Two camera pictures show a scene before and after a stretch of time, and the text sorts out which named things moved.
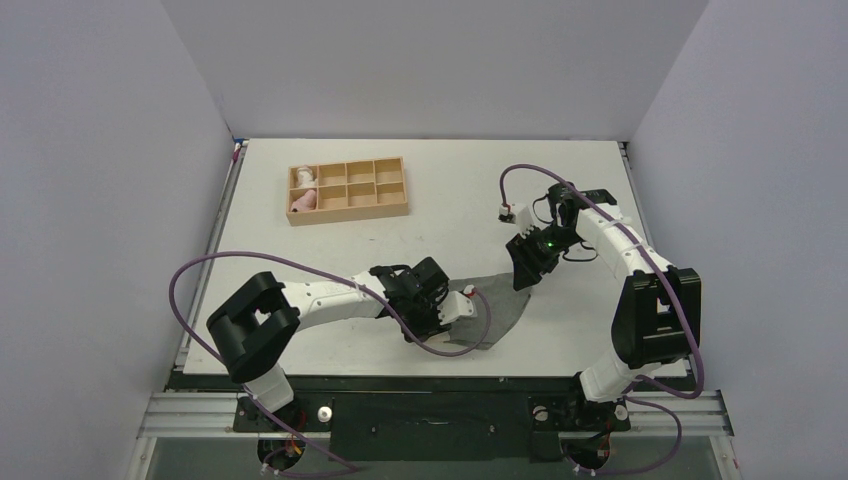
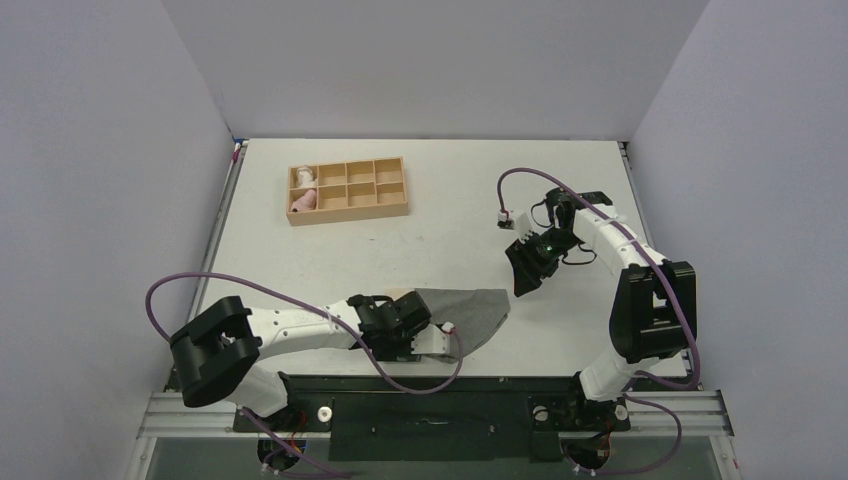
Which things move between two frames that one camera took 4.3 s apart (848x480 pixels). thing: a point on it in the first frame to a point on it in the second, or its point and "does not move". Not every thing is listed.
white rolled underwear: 305,178 does not move
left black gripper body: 424,318 to 401,346
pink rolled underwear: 307,202 does not move
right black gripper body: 530,250 does not move
